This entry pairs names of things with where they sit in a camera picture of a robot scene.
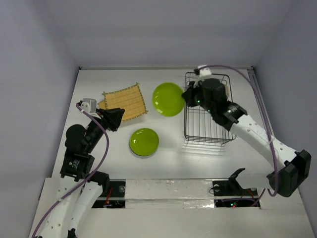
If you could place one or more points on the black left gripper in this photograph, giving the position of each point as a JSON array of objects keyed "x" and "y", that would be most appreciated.
[{"x": 112, "y": 117}]

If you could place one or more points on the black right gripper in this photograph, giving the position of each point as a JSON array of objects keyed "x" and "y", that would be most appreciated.
[{"x": 192, "y": 92}]

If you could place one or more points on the large green plate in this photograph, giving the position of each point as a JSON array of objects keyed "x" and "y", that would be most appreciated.
[{"x": 167, "y": 99}]

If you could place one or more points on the fan-shaped bamboo tray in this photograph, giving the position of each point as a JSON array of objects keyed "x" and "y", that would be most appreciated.
[{"x": 102, "y": 105}]

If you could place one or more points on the square bamboo tray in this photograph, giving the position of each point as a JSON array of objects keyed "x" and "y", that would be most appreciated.
[{"x": 130, "y": 99}]

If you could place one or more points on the small green plate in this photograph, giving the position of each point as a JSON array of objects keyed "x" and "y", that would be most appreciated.
[{"x": 144, "y": 142}]

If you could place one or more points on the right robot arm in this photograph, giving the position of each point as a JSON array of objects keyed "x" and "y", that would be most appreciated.
[{"x": 291, "y": 167}]

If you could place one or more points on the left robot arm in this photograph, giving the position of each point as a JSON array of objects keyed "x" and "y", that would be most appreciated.
[{"x": 79, "y": 185}]

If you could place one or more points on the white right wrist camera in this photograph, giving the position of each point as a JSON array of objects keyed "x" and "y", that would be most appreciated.
[{"x": 203, "y": 72}]

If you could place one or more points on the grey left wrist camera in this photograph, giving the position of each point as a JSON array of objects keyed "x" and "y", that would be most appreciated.
[{"x": 89, "y": 106}]

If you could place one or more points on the grey wire dish rack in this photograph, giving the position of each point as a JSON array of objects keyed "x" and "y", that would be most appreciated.
[{"x": 198, "y": 124}]

